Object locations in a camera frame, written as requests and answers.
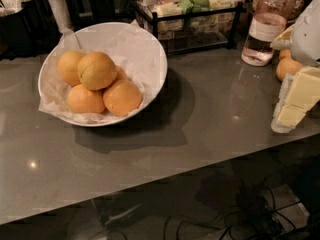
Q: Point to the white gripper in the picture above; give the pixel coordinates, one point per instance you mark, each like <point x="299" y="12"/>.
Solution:
<point x="308" y="37"/>

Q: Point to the hidden back right orange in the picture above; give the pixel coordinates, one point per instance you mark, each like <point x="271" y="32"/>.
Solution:
<point x="121" y="74"/>

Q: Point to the white bowl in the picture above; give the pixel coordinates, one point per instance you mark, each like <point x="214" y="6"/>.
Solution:
<point x="146" y="50"/>

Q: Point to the clear plastic water bottle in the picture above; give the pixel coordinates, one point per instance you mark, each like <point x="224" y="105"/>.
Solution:
<point x="264" y="28"/>

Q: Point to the packets in rack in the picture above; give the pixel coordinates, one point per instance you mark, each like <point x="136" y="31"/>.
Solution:
<point x="190" y="9"/>

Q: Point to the black wire rack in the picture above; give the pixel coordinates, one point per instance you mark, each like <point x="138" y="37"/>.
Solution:
<point x="197" y="42"/>

